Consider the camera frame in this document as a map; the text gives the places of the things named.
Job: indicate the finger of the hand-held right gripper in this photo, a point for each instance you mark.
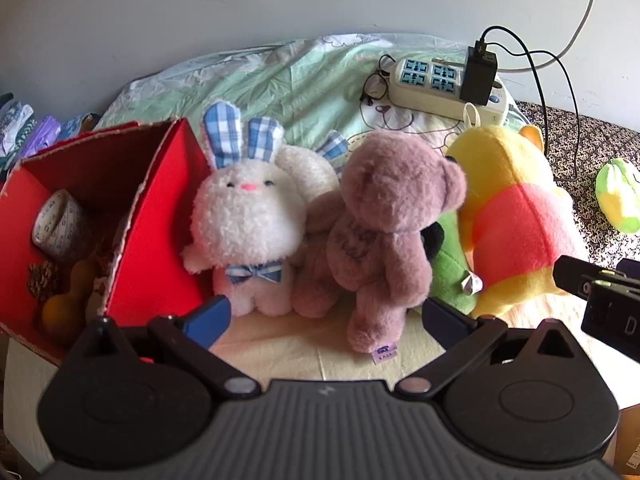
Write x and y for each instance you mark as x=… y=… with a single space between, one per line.
x=575 y=275

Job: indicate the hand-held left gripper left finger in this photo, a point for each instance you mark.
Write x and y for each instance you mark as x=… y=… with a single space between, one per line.
x=207 y=319

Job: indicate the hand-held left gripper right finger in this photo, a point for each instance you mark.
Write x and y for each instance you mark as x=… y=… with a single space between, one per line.
x=445 y=322

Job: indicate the red cardboard box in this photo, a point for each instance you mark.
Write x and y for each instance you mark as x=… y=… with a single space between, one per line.
x=150 y=270

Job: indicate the yellow tiger plush toy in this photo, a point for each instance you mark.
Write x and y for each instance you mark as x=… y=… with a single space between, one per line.
x=510 y=220

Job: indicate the pink teddy bear plush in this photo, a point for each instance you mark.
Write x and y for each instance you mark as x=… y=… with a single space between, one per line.
x=380 y=240

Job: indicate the white bunny plush toy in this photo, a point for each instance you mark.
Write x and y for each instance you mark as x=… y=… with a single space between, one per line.
x=245 y=220

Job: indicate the small green plush toy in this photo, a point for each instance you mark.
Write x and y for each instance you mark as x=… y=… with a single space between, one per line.
x=617 y=195

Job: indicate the dark patterned blanket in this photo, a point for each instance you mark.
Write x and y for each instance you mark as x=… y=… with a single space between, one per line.
x=590 y=150

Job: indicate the brown cardboard carton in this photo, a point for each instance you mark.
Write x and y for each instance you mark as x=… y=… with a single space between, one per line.
x=625 y=440

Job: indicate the tan gourd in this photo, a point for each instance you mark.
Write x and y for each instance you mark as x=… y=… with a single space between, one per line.
x=65 y=310

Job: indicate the pine cone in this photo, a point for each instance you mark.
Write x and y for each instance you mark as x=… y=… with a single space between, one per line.
x=44 y=282

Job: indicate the black charger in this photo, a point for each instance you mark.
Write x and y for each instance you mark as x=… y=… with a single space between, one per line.
x=477 y=77

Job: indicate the white power strip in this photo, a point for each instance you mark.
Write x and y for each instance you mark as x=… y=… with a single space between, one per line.
x=425 y=90

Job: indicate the purple tissue pack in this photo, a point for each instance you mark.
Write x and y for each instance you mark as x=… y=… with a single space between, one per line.
x=42 y=135

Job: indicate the black eyeglasses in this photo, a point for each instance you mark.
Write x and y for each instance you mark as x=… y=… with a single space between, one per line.
x=372 y=86

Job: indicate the green bedsheet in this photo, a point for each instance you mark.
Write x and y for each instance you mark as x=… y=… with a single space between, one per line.
x=280 y=80

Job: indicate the pile of folded clothes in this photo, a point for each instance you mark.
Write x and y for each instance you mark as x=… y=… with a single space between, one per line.
x=15 y=130

